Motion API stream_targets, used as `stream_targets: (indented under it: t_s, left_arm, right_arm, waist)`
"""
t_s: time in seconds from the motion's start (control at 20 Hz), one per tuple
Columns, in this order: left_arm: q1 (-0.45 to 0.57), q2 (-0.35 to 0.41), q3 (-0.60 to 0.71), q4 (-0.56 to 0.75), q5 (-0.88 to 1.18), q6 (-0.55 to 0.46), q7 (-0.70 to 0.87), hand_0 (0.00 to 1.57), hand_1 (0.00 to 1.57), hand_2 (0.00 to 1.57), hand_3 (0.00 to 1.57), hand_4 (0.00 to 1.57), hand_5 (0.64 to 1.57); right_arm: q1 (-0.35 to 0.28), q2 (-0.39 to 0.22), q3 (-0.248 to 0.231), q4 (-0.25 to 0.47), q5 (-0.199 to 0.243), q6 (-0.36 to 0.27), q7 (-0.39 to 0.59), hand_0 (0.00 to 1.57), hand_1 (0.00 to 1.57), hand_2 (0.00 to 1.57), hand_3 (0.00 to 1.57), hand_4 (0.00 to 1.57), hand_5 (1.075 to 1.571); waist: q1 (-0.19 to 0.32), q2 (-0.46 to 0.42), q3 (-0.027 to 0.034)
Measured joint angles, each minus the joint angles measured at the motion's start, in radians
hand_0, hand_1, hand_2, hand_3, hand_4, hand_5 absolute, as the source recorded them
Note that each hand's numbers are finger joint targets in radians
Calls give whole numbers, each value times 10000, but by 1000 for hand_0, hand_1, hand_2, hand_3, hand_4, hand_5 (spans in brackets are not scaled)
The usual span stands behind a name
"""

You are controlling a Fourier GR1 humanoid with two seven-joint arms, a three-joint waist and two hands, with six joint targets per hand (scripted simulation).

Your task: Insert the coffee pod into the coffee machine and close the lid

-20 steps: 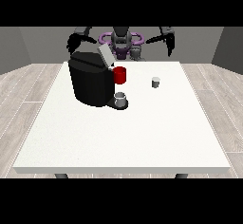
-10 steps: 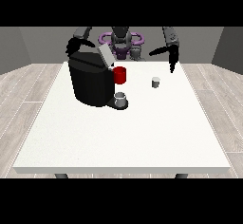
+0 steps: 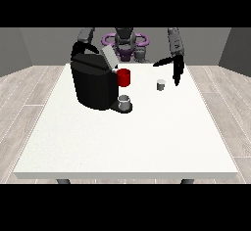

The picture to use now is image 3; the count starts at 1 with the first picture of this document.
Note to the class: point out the black coffee machine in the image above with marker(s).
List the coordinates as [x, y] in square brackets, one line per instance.
[94, 82]

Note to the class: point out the grey robot trunk purple rings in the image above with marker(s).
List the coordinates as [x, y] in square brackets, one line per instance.
[125, 45]

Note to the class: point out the small grey cup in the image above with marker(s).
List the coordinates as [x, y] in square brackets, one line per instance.
[124, 102]

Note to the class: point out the pale grey machine lid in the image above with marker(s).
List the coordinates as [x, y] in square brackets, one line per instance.
[110, 56]

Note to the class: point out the red pod holder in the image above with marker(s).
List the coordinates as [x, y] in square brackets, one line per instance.
[124, 77]

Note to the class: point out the small grey coffee pod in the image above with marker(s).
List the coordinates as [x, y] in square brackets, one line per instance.
[160, 84]

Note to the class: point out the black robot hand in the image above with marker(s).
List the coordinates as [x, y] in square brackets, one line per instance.
[80, 47]
[178, 66]

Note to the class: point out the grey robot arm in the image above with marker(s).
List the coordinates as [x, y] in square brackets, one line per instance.
[86, 35]
[175, 41]

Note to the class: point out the dark table leg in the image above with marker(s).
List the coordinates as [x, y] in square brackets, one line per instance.
[187, 181]
[63, 181]

